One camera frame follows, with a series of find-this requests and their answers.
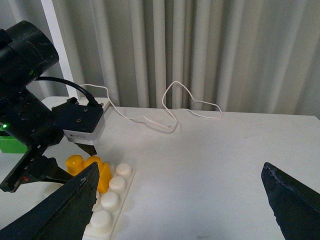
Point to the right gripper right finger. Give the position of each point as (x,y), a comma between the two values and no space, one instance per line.
(296,206)

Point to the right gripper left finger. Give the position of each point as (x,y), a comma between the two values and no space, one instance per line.
(63,215)

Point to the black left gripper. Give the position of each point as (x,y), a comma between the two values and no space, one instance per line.
(38,127)

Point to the yellow two-stud block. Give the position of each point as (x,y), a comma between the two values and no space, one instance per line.
(75,164)

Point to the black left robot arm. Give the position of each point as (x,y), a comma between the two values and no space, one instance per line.
(25,54)

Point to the green two-stud block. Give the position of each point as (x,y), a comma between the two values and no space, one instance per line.
(10,145)

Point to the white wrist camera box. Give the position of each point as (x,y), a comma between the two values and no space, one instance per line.
(84,126)

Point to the white studded base plate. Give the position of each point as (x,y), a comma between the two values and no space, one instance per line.
(109,205)

